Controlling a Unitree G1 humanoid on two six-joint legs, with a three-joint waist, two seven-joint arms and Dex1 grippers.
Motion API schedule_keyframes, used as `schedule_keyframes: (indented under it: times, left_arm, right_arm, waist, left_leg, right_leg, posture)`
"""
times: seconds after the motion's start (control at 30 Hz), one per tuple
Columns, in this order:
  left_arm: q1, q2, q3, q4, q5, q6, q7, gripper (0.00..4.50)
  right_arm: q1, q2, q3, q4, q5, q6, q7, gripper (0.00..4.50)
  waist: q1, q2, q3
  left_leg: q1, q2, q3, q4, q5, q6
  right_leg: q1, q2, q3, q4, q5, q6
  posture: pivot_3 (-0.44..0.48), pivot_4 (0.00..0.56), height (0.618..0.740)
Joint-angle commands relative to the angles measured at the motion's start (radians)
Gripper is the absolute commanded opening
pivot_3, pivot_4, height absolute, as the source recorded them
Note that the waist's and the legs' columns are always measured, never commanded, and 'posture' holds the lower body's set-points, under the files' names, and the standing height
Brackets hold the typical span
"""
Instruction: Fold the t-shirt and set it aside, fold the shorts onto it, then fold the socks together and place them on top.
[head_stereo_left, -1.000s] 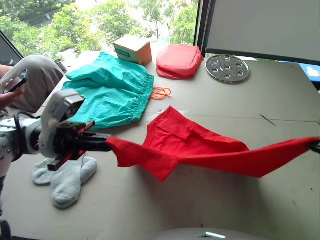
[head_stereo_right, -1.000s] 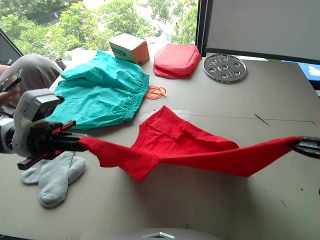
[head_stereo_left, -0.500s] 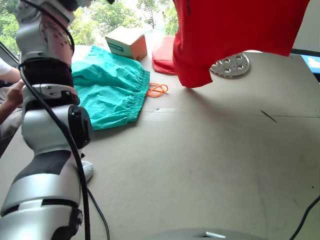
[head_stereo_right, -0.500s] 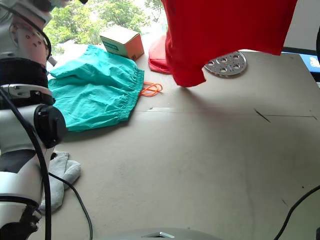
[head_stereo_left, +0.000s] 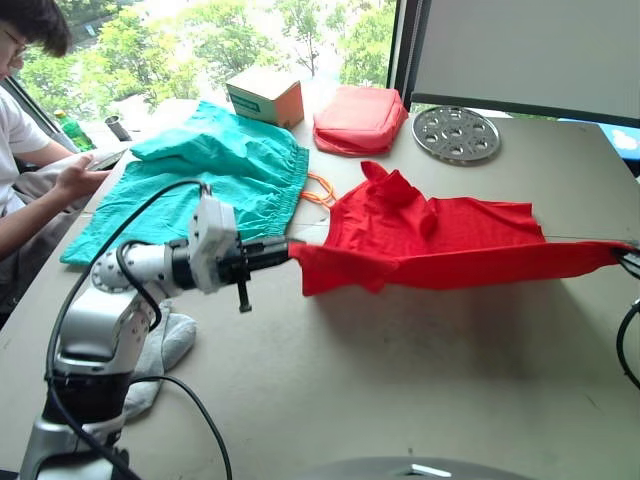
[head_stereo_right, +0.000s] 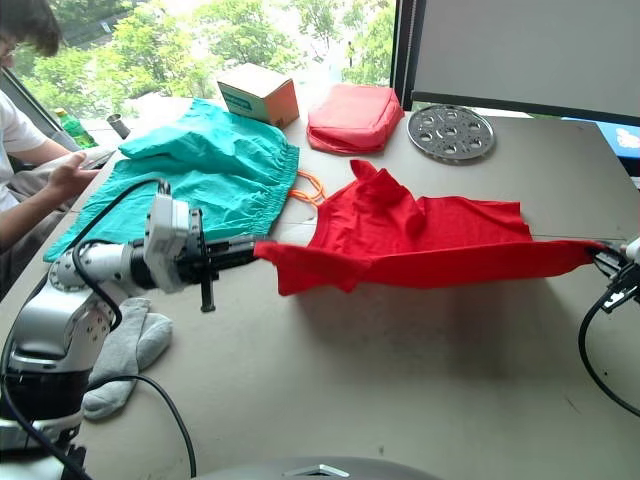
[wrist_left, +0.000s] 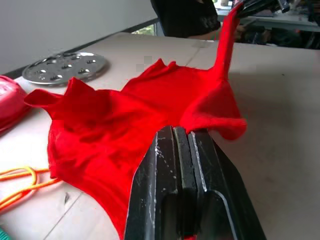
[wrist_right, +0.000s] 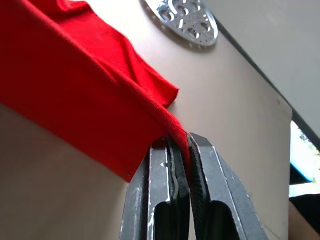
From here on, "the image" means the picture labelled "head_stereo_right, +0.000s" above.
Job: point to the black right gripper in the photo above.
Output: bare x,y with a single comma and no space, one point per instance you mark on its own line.
625,292

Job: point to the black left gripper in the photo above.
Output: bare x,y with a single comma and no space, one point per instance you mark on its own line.
192,260

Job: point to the red t-shirt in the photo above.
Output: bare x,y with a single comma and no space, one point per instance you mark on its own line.
425,240

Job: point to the person's bare forearm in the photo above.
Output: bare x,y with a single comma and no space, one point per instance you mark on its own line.
25,220

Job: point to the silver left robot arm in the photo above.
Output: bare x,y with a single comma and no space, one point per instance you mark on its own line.
45,320

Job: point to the teal shorts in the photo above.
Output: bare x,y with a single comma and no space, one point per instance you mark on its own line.
215,170

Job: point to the person in white shirt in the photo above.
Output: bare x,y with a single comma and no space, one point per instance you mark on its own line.
15,140

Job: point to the person's bare hand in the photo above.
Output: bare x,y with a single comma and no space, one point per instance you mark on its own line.
67,177

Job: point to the blue printed box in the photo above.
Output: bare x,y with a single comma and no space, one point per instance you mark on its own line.
622,140

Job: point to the grey sock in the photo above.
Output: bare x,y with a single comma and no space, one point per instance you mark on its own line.
112,370
156,342

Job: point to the cardboard box with teal label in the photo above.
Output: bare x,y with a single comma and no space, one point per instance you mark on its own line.
272,100

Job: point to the small metal cup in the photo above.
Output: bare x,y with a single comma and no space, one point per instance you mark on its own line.
119,126

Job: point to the red fabric pouch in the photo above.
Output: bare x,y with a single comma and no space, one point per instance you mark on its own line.
350,120

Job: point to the green plastic bottle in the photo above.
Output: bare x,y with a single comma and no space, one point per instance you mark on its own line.
75,130

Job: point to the round perforated metal plate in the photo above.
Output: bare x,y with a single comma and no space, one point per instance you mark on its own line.
450,134

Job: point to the grey panel with black edge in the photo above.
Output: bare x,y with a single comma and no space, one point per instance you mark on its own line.
525,50

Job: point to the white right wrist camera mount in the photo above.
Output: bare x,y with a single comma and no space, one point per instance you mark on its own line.
634,248

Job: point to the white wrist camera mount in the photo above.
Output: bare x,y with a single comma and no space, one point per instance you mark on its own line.
162,240
634,248

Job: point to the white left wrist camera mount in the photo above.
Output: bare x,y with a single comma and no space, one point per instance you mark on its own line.
162,240

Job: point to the black window frame post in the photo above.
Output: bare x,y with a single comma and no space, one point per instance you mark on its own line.
402,50

